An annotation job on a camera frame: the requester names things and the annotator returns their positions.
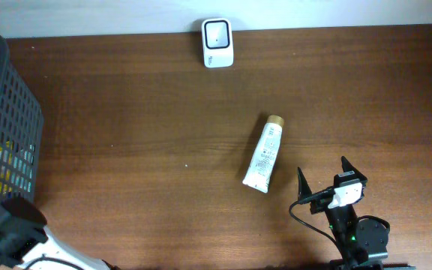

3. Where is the white cream tube gold cap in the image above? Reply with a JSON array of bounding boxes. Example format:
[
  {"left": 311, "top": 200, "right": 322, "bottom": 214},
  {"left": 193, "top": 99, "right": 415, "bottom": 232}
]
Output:
[{"left": 242, "top": 115, "right": 284, "bottom": 194}]

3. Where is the yellow snack packet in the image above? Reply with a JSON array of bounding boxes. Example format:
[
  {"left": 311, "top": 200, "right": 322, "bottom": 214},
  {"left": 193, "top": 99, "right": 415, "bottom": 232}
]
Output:
[{"left": 0, "top": 141, "right": 16, "bottom": 195}]

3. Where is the black right camera cable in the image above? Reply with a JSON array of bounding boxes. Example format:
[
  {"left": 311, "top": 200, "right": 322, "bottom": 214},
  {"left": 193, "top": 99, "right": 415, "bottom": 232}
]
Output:
[{"left": 288, "top": 187, "right": 348, "bottom": 263}]

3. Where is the mint green tissue packet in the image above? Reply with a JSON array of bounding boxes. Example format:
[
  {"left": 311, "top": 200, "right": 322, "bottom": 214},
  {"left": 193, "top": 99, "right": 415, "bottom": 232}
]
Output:
[{"left": 10, "top": 145, "right": 35, "bottom": 194}]

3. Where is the white barcode scanner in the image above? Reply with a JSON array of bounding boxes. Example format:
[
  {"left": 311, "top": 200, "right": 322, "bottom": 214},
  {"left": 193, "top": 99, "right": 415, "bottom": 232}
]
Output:
[{"left": 201, "top": 18, "right": 234, "bottom": 68}]

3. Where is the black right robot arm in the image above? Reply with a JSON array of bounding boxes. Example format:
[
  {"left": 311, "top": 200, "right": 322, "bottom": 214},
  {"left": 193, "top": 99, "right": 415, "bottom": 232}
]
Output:
[{"left": 289, "top": 157, "right": 414, "bottom": 270}]

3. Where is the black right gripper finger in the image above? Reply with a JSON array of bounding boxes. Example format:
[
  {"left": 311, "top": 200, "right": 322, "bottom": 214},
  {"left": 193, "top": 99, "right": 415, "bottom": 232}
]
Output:
[
  {"left": 341, "top": 156, "right": 367, "bottom": 181},
  {"left": 297, "top": 167, "right": 312, "bottom": 200}
]

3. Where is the grey plastic mesh basket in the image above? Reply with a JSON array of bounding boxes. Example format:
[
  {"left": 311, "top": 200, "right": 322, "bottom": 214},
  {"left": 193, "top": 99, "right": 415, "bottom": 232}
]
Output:
[{"left": 0, "top": 35, "right": 44, "bottom": 202}]

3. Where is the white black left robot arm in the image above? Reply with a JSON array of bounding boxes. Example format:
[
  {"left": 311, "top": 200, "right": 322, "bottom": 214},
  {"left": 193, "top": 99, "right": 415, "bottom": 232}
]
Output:
[{"left": 0, "top": 196, "right": 117, "bottom": 270}]

